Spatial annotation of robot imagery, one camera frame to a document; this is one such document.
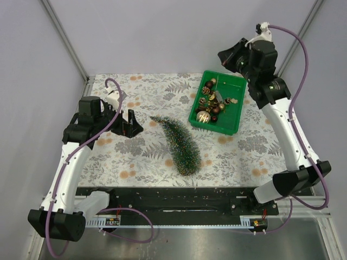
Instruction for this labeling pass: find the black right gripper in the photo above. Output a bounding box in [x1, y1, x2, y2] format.
[216, 38, 255, 83]

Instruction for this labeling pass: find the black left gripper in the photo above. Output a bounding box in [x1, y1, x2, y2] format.
[95, 102, 143, 138]

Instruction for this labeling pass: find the small green christmas tree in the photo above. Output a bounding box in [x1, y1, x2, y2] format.
[150, 116, 202, 176]

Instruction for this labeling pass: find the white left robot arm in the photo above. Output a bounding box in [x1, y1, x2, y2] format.
[28, 96, 143, 242]

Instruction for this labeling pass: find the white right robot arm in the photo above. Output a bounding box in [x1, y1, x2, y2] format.
[218, 38, 331, 215]

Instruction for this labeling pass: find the frosted pine cone upper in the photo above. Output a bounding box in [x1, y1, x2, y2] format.
[202, 86, 210, 95]

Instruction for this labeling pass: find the frosted pine cone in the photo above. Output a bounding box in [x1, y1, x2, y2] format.
[202, 86, 210, 95]
[198, 97, 206, 105]

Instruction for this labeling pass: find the frosted pine cone lower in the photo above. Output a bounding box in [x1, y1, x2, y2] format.
[198, 97, 206, 105]

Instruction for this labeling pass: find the green plastic tray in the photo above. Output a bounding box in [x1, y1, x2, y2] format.
[188, 70, 247, 135]

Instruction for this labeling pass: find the silver ribbed bauble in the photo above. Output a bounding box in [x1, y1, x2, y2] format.
[196, 110, 211, 124]

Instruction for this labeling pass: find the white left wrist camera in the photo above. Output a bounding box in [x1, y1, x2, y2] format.
[106, 88, 127, 108]

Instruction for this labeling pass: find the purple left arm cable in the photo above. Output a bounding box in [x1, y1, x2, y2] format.
[44, 78, 155, 257]

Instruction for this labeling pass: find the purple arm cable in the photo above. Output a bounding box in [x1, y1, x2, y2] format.
[44, 78, 155, 257]
[252, 24, 330, 236]

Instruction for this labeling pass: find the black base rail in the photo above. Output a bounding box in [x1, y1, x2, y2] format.
[88, 187, 280, 228]

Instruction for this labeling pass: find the aluminium frame post left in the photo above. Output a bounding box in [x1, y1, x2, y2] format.
[40, 0, 89, 83]

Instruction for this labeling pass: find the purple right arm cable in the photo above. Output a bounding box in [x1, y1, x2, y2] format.
[252, 24, 330, 236]

